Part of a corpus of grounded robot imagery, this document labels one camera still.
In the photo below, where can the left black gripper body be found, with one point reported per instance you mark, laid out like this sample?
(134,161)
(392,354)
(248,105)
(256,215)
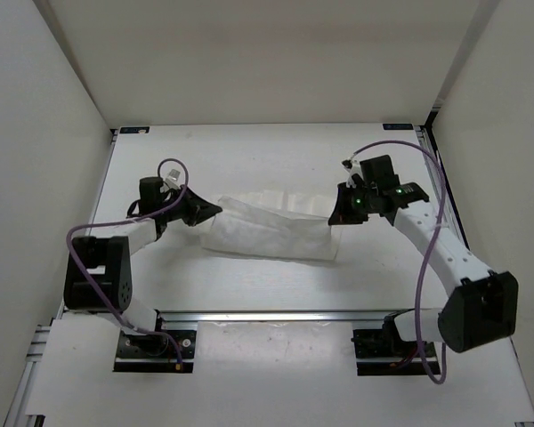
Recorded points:
(166,204)

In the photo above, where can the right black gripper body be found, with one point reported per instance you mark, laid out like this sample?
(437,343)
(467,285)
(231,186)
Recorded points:
(368,193)

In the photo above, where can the white pleated skirt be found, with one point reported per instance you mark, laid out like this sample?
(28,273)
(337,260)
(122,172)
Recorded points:
(273,224)

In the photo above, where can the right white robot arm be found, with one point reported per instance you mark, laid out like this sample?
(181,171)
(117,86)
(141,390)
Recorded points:
(498,319)

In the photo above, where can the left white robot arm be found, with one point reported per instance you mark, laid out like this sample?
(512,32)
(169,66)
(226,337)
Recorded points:
(99,278)

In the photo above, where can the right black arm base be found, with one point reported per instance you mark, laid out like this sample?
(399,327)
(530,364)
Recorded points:
(379,351)

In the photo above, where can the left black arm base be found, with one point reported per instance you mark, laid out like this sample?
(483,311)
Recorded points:
(150,354)

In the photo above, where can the right blue corner label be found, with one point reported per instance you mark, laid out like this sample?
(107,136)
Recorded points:
(397,127)

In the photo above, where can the blue corner label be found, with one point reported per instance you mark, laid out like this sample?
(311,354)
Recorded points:
(397,127)
(134,129)

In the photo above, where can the left blue corner label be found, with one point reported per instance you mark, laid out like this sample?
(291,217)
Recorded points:
(134,129)

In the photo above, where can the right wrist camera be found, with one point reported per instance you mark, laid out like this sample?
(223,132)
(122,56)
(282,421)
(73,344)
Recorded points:
(378,173)

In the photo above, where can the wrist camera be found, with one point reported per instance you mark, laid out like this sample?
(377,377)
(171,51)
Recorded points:
(378,173)
(151,194)

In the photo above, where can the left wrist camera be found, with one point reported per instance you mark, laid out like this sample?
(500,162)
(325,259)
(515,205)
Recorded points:
(151,194)

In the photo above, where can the right aluminium frame rail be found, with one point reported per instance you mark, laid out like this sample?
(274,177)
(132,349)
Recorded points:
(445,178)

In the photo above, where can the aluminium table edge rail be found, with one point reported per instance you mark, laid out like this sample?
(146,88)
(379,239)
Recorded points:
(275,316)

